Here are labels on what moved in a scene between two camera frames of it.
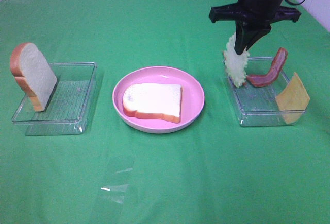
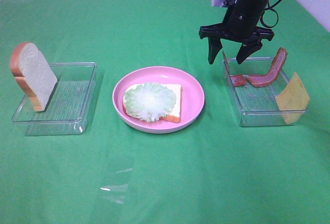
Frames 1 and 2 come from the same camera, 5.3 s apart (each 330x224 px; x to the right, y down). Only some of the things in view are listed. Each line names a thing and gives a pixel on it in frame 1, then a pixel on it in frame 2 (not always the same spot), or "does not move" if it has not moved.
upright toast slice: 33,73 does not move
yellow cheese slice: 293,100 does not move
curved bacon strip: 261,80 does not move
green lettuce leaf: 236,64 → 149,101
